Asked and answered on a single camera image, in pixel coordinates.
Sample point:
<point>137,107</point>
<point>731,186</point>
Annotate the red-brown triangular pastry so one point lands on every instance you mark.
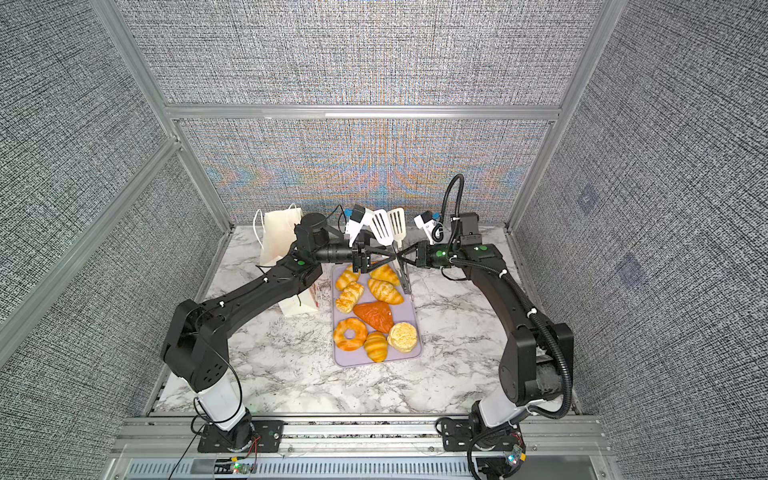
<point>377,314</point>

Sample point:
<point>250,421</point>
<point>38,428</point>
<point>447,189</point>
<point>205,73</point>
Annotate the lilac plastic tray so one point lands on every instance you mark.
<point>401,313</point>

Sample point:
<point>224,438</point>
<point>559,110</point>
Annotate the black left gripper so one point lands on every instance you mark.
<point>361,262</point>

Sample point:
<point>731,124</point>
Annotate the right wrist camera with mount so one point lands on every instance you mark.
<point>427,224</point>

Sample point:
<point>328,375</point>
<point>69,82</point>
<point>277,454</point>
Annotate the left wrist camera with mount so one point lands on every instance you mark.
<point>357,219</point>

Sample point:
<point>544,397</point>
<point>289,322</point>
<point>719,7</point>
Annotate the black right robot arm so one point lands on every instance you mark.
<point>536,368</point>

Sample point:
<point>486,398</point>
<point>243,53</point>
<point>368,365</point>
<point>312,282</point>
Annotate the small striped bun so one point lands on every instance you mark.
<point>376,347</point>

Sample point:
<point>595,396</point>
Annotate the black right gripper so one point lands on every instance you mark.
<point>423,255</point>

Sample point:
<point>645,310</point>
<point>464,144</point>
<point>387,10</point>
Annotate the braided bread roll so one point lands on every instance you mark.
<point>349,297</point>

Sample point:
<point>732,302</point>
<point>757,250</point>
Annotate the croissant middle right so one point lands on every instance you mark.
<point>385,291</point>

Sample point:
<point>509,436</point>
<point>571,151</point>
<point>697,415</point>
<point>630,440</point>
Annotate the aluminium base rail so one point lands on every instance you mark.
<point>355,446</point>

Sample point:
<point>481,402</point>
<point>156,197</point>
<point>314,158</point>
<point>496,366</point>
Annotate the small croissant top left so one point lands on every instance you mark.
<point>347,277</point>

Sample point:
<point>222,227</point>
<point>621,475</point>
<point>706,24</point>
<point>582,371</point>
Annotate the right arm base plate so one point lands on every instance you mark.
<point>464,435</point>

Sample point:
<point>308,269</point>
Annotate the white paper bag with rose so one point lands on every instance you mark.
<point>274,231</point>

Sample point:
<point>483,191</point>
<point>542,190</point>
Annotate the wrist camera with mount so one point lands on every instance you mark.
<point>427,224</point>
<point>357,219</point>

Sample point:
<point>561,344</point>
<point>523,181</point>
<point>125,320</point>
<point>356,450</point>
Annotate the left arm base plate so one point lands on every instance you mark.
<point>263,436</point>

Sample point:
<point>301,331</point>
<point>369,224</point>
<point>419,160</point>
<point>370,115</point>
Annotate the croissant top right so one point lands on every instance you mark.
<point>386,273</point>

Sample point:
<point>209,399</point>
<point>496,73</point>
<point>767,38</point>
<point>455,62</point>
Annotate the pale round scone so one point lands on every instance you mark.
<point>403,337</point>

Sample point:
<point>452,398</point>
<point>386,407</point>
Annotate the glazed donut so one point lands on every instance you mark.
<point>350,334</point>

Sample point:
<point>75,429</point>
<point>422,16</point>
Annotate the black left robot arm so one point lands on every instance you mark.
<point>196,344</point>

